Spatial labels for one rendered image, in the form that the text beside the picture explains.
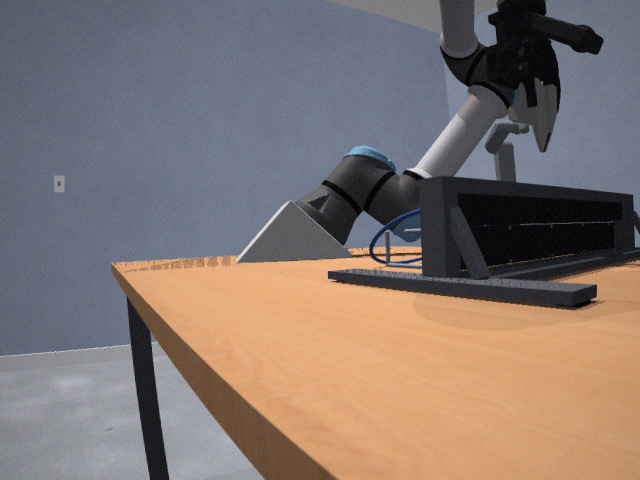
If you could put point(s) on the dark blue cable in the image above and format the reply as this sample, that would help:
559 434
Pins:
385 228

